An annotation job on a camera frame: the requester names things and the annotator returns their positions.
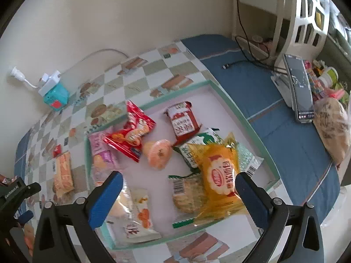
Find red snack bag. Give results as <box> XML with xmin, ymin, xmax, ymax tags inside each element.
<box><xmin>103</xmin><ymin>100</ymin><xmax>156</xmax><ymax>163</ymax></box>

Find white power strip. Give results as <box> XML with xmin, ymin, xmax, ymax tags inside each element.
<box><xmin>38</xmin><ymin>71</ymin><xmax>61</xmax><ymax>97</ymax></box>

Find white tray with green rim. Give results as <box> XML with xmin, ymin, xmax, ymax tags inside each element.
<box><xmin>100</xmin><ymin>80</ymin><xmax>281</xmax><ymax>251</ymax></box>

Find white lattice shelf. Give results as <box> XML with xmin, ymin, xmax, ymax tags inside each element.
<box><xmin>231</xmin><ymin>0</ymin><xmax>330</xmax><ymax>70</ymax></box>

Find clear cracker packet green ends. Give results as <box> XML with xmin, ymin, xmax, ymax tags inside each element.
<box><xmin>168</xmin><ymin>173</ymin><xmax>208</xmax><ymax>229</ymax></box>

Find pink cake roll packet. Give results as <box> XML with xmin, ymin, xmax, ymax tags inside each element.
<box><xmin>89</xmin><ymin>126</ymin><xmax>121</xmax><ymax>186</ymax></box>

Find teal toy box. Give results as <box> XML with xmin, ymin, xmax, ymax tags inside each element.
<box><xmin>43</xmin><ymin>83</ymin><xmax>70</xmax><ymax>111</ymax></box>

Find white crispy snack bag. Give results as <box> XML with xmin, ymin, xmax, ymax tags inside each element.
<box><xmin>122</xmin><ymin>188</ymin><xmax>161</xmax><ymax>244</ymax></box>

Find green biscuit packet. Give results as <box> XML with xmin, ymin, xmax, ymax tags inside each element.
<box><xmin>173</xmin><ymin>128</ymin><xmax>222</xmax><ymax>173</ymax></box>

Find clear pale yellow cake packet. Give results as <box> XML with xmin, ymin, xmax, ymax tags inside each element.
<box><xmin>108</xmin><ymin>182</ymin><xmax>134</xmax><ymax>219</ymax></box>

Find smartphone on stand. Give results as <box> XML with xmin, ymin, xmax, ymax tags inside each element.
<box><xmin>283</xmin><ymin>54</ymin><xmax>315</xmax><ymax>124</ymax></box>

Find printed plastic bag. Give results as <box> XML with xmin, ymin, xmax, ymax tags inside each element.
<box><xmin>313</xmin><ymin>97</ymin><xmax>350</xmax><ymax>165</ymax></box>

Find black cable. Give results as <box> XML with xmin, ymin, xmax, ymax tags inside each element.
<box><xmin>222</xmin><ymin>0</ymin><xmax>286</xmax><ymax>71</ymax></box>

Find orange yellow bread packet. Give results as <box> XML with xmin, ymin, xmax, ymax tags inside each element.
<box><xmin>195</xmin><ymin>133</ymin><xmax>245</xmax><ymax>223</ymax></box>

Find white power cable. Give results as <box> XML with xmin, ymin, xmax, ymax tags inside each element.
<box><xmin>58</xmin><ymin>48</ymin><xmax>130</xmax><ymax>75</ymax></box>

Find round steamed cake packet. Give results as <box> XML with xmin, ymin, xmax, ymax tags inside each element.
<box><xmin>143</xmin><ymin>140</ymin><xmax>172</xmax><ymax>170</ymax></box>

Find green white snack packet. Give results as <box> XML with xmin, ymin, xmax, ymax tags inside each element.
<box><xmin>236</xmin><ymin>142</ymin><xmax>264</xmax><ymax>178</ymax></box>

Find checkered patterned tablecloth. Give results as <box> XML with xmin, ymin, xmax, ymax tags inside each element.
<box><xmin>13</xmin><ymin>34</ymin><xmax>342</xmax><ymax>263</ymax></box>

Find red white milk snack packet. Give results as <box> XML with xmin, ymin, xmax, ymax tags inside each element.
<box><xmin>164</xmin><ymin>101</ymin><xmax>202</xmax><ymax>146</ymax></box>

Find small red candy wrapper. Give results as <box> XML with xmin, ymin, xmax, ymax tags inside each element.
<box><xmin>52</xmin><ymin>144</ymin><xmax>62</xmax><ymax>158</ymax></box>

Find peach orange wafer packet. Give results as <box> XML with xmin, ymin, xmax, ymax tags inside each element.
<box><xmin>54</xmin><ymin>151</ymin><xmax>74</xmax><ymax>198</ymax></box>

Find white plug adapter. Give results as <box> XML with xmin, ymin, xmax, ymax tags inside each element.
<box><xmin>10</xmin><ymin>67</ymin><xmax>38</xmax><ymax>89</ymax></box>

